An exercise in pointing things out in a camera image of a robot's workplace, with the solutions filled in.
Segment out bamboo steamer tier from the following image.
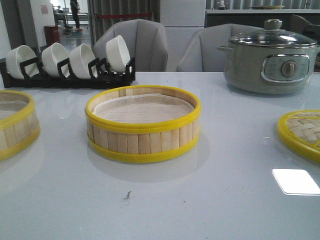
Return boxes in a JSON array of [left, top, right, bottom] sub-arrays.
[[85, 85, 201, 163], [0, 90, 40, 161]]

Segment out woven bamboo steamer lid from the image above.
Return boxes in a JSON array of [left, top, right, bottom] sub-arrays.
[[277, 109, 320, 163]]

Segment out paper liner in centre tier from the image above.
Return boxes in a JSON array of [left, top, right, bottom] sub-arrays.
[[93, 93, 194, 124]]

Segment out paper liner in tier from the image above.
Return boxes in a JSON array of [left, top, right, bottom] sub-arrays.
[[0, 100, 28, 120], [93, 93, 194, 124]]

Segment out black dish rack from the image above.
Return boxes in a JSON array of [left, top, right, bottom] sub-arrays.
[[0, 57, 136, 89]]

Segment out white bowl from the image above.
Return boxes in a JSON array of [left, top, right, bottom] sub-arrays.
[[69, 43, 96, 80], [5, 45, 36, 80], [105, 35, 131, 73], [41, 42, 69, 78]]

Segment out right grey upholstered chair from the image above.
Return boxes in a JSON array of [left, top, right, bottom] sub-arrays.
[[176, 23, 259, 72]]

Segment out grey upholstered chair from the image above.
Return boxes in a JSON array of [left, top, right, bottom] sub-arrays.
[[93, 19, 168, 72], [176, 23, 259, 72]]

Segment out left grey upholstered chair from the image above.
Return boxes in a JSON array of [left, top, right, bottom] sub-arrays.
[[93, 19, 168, 72]]

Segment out white cabinet in background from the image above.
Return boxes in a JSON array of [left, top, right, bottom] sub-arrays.
[[159, 0, 206, 72]]

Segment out grey-green electric cooking pot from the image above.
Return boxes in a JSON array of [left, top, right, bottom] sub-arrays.
[[218, 43, 320, 95]]

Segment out red barrier tape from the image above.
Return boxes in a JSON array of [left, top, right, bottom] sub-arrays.
[[97, 12, 153, 19]]

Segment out red bin in background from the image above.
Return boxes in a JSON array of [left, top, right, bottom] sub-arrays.
[[44, 25, 60, 47]]

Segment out glass pot lid with knob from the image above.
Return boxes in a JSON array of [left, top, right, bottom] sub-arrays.
[[229, 19, 318, 48]]

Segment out person standing in background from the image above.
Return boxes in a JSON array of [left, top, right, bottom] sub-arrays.
[[70, 0, 80, 29]]

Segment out paper liner in left tier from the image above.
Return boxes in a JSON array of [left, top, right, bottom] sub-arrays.
[[0, 100, 28, 120]]

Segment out white bowl far left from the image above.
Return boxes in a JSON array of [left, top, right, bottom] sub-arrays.
[[5, 45, 36, 80]]

